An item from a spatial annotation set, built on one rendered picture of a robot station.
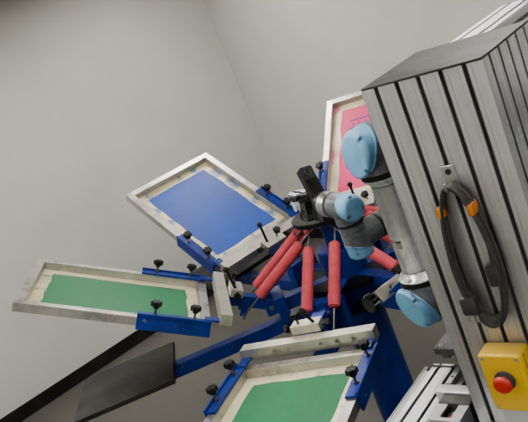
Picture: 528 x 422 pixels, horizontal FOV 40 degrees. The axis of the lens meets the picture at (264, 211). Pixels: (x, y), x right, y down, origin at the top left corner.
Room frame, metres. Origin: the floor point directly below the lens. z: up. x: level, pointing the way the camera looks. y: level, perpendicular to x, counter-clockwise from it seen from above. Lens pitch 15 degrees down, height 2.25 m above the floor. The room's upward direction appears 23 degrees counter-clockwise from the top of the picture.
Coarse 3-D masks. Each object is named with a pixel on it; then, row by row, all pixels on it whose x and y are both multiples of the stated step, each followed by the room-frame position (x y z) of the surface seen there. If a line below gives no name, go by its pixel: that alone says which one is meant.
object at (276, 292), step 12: (384, 252) 3.09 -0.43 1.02; (300, 264) 3.33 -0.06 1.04; (300, 276) 3.32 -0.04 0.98; (324, 276) 3.10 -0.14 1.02; (384, 276) 2.77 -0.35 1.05; (276, 288) 3.12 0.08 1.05; (300, 288) 3.08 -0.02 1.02; (276, 300) 2.99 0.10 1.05; (288, 300) 3.04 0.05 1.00; (300, 300) 3.04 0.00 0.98; (324, 300) 2.78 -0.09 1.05; (276, 312) 3.02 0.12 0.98; (288, 312) 2.99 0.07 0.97; (312, 312) 2.75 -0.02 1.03; (348, 312) 2.75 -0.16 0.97; (336, 324) 2.75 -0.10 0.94; (348, 324) 2.73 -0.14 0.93
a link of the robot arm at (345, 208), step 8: (336, 192) 1.96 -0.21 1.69; (328, 200) 1.94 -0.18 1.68; (336, 200) 1.90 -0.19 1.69; (344, 200) 1.87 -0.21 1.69; (352, 200) 1.87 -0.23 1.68; (360, 200) 1.88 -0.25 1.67; (328, 208) 1.93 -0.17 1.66; (336, 208) 1.89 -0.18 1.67; (344, 208) 1.86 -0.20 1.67; (352, 208) 1.87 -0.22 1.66; (360, 208) 1.88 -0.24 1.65; (328, 216) 1.96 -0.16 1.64; (336, 216) 1.90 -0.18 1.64; (344, 216) 1.87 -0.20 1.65; (352, 216) 1.87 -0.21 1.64; (360, 216) 1.88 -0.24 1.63; (336, 224) 1.92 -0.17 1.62; (344, 224) 1.89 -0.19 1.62
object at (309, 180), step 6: (300, 168) 2.09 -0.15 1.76; (306, 168) 2.09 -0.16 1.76; (312, 168) 2.10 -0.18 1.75; (300, 174) 2.08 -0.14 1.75; (306, 174) 2.07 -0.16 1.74; (312, 174) 2.08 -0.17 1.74; (300, 180) 2.09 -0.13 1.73; (306, 180) 2.07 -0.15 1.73; (312, 180) 2.07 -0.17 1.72; (318, 180) 2.07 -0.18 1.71; (306, 186) 2.06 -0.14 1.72; (312, 186) 2.06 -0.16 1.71; (318, 186) 2.06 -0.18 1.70; (306, 192) 2.07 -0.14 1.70; (312, 192) 2.04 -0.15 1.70; (318, 192) 2.05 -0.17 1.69; (312, 198) 2.04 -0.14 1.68
